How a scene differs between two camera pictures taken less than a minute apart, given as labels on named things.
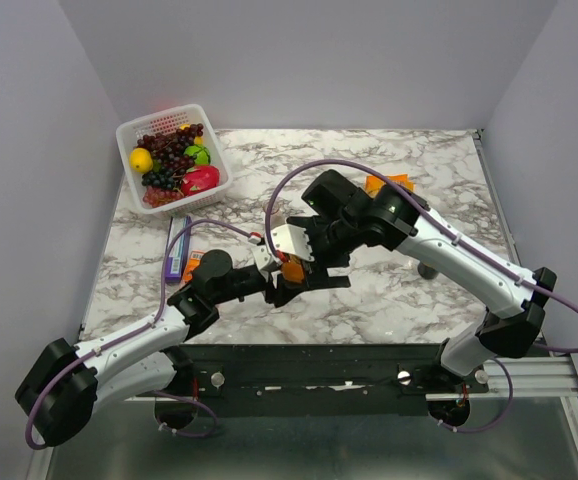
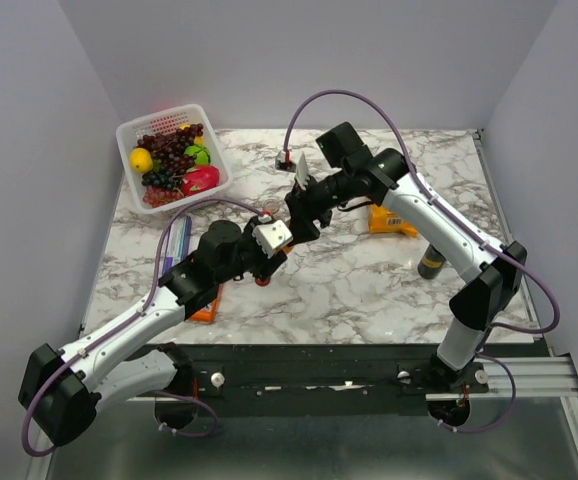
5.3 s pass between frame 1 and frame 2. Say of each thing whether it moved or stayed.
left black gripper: moved
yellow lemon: stayed
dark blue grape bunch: stayed
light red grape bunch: stayed
